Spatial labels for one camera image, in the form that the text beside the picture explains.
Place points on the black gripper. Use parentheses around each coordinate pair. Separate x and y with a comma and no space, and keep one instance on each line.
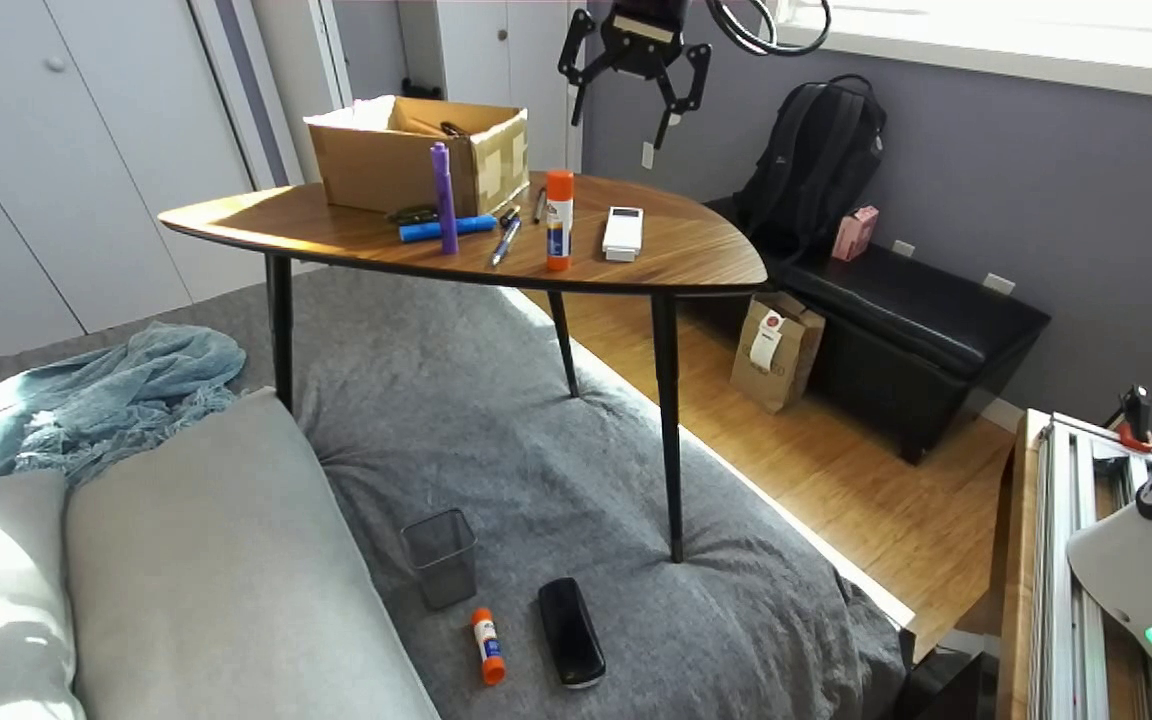
(642,59)

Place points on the white remote control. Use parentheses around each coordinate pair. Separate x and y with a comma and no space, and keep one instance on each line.
(620,232)

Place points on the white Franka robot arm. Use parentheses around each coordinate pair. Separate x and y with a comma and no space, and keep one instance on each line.
(1141,572)

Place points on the black remote control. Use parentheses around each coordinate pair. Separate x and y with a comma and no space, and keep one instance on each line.
(570,634)

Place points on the white panelled door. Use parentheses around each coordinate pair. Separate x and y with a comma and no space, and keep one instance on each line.
(508,52)

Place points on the tall glue stick orange cap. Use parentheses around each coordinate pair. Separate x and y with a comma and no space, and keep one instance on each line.
(558,221)

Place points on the black backpack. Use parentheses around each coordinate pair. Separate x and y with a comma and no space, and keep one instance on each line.
(822,166)

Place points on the black silver pen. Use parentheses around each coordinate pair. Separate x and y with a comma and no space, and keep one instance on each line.
(505,241)

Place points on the blue marker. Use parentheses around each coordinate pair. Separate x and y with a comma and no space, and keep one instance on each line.
(470,224)

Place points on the purple marker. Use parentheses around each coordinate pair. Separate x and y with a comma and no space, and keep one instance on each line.
(447,201)

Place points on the small black object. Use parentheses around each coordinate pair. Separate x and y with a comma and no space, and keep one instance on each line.
(412,213)

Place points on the pink box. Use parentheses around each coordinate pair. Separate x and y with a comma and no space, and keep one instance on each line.
(855,232)

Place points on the open cardboard box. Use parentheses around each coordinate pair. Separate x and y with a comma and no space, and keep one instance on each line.
(378,166)

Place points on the small cardboard package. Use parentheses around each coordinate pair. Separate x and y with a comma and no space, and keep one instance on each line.
(782,363)

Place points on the wooden side table black legs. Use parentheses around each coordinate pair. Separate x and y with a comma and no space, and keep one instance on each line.
(336,232)

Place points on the white open door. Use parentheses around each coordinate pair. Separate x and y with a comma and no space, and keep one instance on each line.
(289,81)

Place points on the black leather ottoman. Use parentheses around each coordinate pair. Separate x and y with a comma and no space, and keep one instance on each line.
(920,333)

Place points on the grey bed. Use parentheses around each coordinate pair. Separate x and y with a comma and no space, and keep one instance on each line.
(498,442)

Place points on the black mesh pen cup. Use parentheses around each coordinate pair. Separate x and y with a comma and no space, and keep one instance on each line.
(442,563)

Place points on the small glue stick orange cap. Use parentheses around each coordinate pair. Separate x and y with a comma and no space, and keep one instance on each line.
(486,646)

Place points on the red black clamp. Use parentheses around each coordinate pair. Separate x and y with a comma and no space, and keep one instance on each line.
(1138,405)

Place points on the blue blanket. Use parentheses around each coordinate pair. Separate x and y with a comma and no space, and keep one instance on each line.
(111,393)

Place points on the white closet doors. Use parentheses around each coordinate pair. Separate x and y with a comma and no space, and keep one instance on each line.
(18,160)

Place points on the large grey pillow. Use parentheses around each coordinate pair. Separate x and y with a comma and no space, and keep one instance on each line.
(216,572)

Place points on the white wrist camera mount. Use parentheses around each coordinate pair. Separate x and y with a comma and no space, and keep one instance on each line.
(647,29)

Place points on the white wall outlet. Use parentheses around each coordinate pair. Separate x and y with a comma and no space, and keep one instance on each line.
(907,247)
(1001,280)
(649,152)

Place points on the aluminium robot stand frame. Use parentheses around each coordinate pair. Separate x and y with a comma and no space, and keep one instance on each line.
(1036,572)

